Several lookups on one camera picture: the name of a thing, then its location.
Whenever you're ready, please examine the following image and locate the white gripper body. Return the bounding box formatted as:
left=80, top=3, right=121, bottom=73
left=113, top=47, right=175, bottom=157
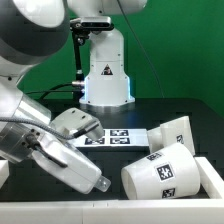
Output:
left=31, top=134, right=102, bottom=194

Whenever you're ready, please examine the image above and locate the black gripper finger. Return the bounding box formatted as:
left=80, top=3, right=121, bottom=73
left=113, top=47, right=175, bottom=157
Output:
left=96, top=176, right=111, bottom=192

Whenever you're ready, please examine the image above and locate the white conical lamp shade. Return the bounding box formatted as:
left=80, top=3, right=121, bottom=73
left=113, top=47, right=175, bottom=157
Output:
left=121, top=143, right=200, bottom=200

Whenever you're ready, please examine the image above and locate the white square lamp base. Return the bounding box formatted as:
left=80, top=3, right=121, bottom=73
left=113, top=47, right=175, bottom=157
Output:
left=147, top=116, right=195, bottom=155

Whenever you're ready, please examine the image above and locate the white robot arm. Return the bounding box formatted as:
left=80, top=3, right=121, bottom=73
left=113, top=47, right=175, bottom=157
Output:
left=0, top=0, right=147, bottom=194

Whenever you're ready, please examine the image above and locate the white marker tag sheet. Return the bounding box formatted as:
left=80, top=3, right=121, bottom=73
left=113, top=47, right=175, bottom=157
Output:
left=71, top=129, right=149, bottom=147

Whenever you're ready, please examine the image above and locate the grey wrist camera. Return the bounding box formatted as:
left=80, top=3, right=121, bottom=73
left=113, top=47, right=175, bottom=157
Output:
left=50, top=108, right=104, bottom=141

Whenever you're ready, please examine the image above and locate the white L-shaped fence wall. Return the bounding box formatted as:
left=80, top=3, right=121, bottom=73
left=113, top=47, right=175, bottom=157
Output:
left=0, top=157, right=224, bottom=224

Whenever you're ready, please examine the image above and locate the black cable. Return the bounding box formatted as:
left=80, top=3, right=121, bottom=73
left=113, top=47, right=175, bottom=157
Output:
left=24, top=83, right=81, bottom=100

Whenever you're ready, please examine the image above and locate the black camera on stand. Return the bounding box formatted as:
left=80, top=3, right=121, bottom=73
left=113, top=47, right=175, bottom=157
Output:
left=70, top=16, right=114, bottom=100

